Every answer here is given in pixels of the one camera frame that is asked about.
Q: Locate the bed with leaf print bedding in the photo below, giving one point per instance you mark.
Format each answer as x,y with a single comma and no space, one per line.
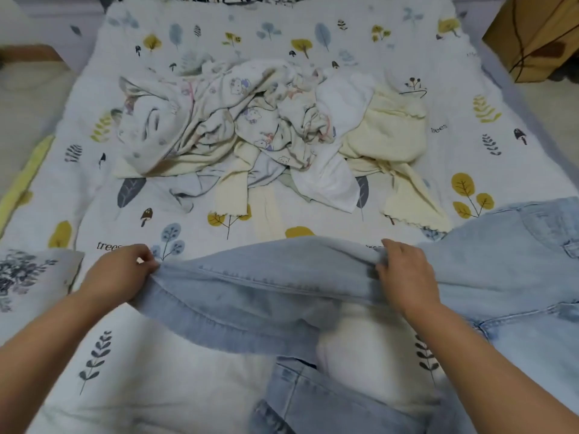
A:
108,375

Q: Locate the wooden dressing table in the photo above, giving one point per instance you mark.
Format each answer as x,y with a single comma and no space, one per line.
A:
534,36

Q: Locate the person's left hand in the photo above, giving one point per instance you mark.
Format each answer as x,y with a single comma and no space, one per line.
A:
118,277

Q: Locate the light blue denim jeans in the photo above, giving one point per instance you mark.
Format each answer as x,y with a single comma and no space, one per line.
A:
271,284

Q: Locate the person's left forearm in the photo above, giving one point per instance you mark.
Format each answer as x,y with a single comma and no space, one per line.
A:
45,352

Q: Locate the person's right forearm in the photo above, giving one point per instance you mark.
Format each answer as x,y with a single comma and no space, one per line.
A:
493,375

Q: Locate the person's right hand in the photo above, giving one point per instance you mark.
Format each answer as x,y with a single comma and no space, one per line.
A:
409,283

